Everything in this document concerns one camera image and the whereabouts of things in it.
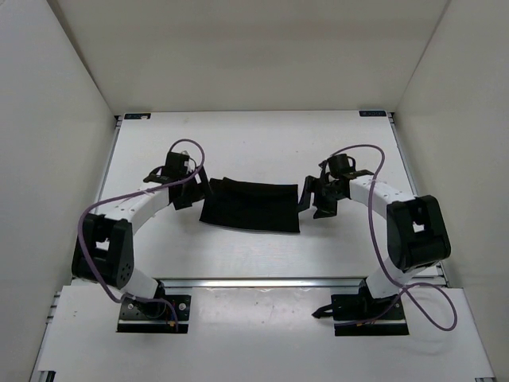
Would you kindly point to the black skirt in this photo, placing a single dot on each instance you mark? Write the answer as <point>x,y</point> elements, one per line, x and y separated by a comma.
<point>252,206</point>

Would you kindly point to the aluminium front rail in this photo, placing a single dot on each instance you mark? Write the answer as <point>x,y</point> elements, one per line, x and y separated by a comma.
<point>264,283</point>

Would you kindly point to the table label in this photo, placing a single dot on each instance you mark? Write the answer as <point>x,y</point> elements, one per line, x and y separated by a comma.
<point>137,116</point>
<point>372,113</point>

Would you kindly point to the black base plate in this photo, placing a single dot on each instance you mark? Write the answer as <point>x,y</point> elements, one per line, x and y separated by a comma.
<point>357,315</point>
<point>157,317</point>

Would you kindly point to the left aluminium side rail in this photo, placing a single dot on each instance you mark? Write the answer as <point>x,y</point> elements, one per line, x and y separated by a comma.
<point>102,180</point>

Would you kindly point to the right aluminium side rail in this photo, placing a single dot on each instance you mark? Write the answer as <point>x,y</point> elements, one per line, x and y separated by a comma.
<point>435,274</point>

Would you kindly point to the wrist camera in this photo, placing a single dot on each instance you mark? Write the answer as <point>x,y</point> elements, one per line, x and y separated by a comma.
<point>337,166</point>
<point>185,159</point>

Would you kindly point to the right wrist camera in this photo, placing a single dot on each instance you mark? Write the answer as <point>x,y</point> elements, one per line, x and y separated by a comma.
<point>337,166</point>

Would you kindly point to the aluminium side rail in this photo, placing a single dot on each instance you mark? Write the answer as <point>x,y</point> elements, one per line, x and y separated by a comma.
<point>102,180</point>
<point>435,274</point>

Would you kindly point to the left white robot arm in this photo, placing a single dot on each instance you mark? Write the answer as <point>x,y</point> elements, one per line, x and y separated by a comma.
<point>104,250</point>

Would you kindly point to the left table label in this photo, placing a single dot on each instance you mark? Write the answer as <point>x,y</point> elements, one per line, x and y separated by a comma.
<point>137,116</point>

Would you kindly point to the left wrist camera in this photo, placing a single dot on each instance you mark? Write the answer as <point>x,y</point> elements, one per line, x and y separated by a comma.
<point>185,159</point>

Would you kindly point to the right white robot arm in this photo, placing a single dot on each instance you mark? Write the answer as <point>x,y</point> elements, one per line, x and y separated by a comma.
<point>416,234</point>

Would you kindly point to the right table label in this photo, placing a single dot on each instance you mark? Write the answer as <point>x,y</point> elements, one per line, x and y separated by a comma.
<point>372,113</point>

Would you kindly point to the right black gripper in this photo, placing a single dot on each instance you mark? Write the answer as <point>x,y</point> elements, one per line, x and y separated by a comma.
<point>311,185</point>

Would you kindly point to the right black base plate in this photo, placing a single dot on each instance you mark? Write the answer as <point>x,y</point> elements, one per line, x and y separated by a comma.
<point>357,315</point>

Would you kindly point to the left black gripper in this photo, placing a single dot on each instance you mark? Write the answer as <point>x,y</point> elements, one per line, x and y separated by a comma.
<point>202,190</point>

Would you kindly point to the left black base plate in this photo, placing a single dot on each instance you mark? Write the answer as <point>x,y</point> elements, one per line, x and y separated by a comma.
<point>157,317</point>

